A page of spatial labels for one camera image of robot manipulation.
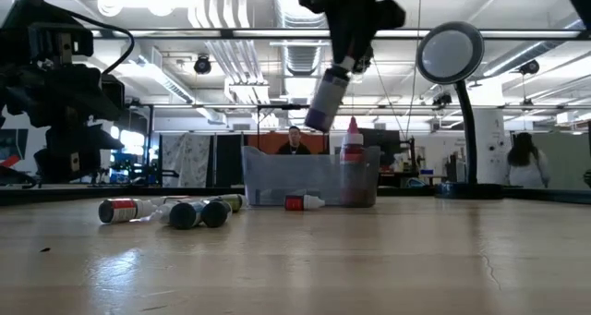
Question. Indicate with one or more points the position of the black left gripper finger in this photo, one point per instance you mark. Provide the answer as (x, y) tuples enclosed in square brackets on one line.
[(69, 153), (108, 139)]

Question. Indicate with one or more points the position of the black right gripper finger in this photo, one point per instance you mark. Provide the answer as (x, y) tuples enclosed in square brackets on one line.
[(361, 49), (341, 47)]

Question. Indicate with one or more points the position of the large purple food coloring bottle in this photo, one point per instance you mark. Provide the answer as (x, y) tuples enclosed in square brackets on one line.
[(325, 100)]

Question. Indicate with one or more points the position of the small red food coloring bottle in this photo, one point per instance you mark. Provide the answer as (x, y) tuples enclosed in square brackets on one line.
[(295, 203), (120, 211)]

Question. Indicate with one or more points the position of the large red food coloring bottle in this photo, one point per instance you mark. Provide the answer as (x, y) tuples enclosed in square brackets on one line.
[(352, 153)]

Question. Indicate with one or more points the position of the small blue food coloring bottle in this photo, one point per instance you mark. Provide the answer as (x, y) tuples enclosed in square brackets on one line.
[(184, 215)]

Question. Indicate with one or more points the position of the small brown food coloring bottle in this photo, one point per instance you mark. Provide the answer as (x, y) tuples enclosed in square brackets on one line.
[(216, 214)]

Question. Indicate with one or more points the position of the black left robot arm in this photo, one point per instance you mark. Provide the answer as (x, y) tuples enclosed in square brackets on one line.
[(27, 10)]

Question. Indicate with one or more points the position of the white patterned curtain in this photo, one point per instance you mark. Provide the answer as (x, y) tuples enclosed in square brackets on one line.
[(187, 160)]

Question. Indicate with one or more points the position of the black computer monitor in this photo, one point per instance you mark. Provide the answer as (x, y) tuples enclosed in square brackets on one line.
[(383, 141)]

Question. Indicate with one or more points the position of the black hanging spotlight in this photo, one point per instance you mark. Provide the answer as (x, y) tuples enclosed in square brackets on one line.
[(529, 67), (202, 65), (442, 100)]

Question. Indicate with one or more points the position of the person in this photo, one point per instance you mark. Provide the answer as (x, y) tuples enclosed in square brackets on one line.
[(526, 167), (293, 137)]

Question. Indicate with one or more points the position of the overhead bar with strip lights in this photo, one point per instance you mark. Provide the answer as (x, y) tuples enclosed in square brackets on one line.
[(226, 33)]

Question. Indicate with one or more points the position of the black gooseneck desk lamp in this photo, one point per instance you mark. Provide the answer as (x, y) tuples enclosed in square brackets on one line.
[(468, 135)]

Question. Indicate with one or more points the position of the translucent grey plastic bin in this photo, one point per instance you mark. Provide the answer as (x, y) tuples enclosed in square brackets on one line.
[(286, 176)]

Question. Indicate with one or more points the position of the white round column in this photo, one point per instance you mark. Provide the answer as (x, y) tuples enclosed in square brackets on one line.
[(491, 144)]

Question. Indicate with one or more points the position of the grey partition panel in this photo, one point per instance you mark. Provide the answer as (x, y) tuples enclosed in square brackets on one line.
[(568, 160)]

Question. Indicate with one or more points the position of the black aluminium table frame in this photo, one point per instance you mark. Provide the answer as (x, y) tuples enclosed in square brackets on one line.
[(69, 194)]

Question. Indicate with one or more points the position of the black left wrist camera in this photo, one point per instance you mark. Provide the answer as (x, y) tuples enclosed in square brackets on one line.
[(113, 91)]

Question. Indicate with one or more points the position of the dark wall picture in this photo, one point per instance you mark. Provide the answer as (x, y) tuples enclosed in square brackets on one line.
[(14, 144)]

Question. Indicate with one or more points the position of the black metal stand frame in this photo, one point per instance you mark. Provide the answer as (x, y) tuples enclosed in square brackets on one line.
[(291, 106)]

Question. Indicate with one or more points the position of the orange partition wall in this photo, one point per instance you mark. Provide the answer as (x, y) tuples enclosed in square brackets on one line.
[(265, 144)]

